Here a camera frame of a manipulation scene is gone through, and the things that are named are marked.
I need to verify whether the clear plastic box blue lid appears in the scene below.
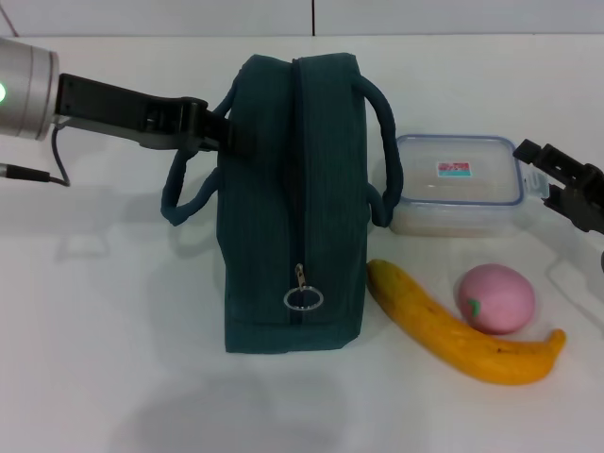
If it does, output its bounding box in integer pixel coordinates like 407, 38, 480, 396
389, 133, 549, 238

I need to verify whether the yellow banana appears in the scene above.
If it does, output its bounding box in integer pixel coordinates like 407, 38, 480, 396
366, 258, 567, 387

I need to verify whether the pink toy peach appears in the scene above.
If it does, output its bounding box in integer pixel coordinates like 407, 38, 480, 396
456, 263, 537, 336

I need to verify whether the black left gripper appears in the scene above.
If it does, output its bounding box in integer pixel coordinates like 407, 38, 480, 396
53, 72, 260, 160

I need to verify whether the dark teal fabric lunch bag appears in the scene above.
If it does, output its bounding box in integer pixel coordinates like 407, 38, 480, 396
159, 52, 407, 354

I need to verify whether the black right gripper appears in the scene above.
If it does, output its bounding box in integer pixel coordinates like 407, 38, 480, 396
512, 138, 604, 236

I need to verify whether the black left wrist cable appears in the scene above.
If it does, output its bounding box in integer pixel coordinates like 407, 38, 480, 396
0, 125, 73, 189

